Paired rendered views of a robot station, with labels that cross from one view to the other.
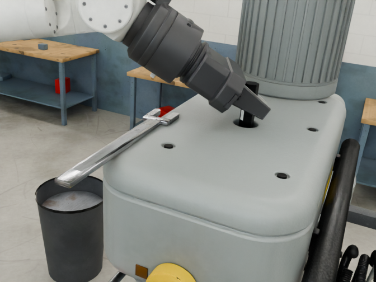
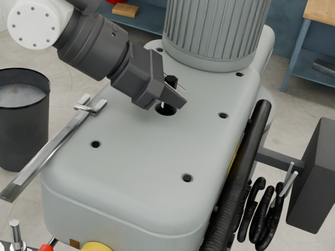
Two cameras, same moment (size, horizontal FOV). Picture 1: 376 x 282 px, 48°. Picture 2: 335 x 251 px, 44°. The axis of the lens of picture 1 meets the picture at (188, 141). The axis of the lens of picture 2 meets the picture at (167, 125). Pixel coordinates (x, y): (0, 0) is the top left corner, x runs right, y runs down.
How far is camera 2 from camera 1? 0.20 m
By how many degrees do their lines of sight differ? 16
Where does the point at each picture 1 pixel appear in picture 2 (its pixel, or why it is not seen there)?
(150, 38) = (77, 50)
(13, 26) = not seen: outside the picture
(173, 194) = (97, 199)
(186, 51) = (110, 61)
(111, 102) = not seen: outside the picture
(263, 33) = (188, 12)
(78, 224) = (22, 119)
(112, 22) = (41, 42)
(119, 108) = not seen: outside the picture
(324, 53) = (244, 34)
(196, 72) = (119, 77)
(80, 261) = (26, 151)
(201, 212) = (119, 214)
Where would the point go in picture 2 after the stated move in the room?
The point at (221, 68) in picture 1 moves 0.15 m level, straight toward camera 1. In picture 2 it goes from (142, 74) to (131, 141)
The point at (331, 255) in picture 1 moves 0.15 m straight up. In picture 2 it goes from (223, 233) to (248, 161)
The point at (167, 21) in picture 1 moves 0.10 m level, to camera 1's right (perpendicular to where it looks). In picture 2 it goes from (92, 34) to (164, 42)
